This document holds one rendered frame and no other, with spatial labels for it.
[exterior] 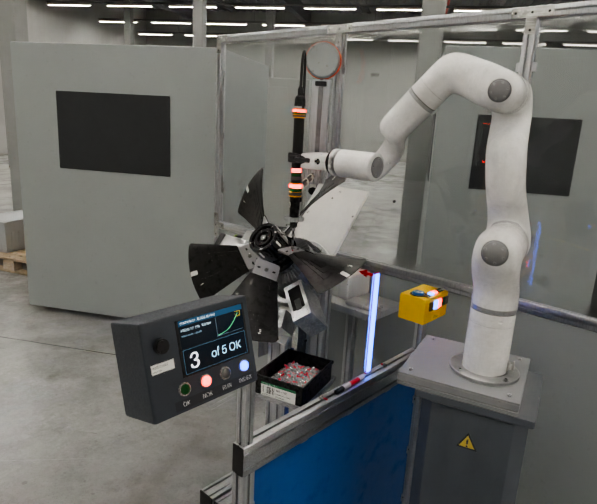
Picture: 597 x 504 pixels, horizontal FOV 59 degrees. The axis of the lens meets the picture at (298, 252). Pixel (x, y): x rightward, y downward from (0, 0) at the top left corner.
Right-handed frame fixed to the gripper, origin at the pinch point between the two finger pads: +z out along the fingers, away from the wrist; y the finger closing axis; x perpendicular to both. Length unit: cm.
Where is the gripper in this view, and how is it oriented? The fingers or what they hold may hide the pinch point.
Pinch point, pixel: (297, 157)
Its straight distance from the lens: 177.1
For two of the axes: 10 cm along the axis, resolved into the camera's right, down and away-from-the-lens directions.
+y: 6.7, -1.5, 7.2
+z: -7.4, -2.1, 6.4
